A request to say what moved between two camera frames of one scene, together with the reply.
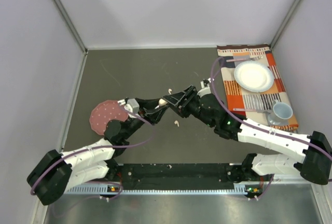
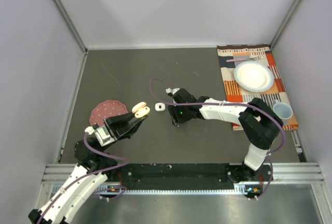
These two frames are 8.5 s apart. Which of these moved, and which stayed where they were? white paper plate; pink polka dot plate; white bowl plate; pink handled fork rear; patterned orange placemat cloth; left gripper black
Moved: white bowl plate; left gripper black
Stayed: patterned orange placemat cloth; pink polka dot plate; pink handled fork rear; white paper plate
